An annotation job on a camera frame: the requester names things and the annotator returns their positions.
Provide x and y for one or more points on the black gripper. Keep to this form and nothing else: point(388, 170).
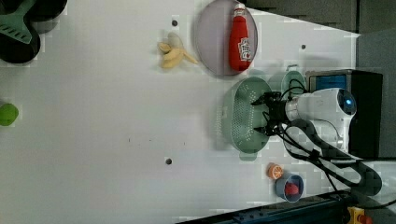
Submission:
point(275, 115)

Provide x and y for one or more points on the green perforated strainer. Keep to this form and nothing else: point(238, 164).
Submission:
point(239, 118)

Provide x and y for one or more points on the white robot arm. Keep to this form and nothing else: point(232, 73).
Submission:
point(314, 127)

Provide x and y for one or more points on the light green mug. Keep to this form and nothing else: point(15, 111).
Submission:
point(291, 81)

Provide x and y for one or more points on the toy orange half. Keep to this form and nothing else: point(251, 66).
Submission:
point(274, 171)

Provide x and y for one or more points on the red ketchup bottle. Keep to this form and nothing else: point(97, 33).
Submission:
point(239, 47)

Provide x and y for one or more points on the red toy strawberry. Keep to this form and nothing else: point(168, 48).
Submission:
point(291, 189)

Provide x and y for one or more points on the grey round plate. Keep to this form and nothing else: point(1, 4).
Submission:
point(212, 33)

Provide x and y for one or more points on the black toy oven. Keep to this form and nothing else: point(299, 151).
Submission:
point(366, 88)

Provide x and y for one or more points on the peeled toy banana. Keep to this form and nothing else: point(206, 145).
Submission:
point(174, 52)

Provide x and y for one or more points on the yellow red emergency button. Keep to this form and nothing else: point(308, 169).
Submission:
point(358, 216)

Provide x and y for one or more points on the black round pan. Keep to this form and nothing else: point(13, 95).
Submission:
point(13, 51)

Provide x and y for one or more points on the green cylinder object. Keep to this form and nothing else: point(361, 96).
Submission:
point(8, 114)

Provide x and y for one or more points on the green slotted spatula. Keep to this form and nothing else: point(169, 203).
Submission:
point(13, 24)

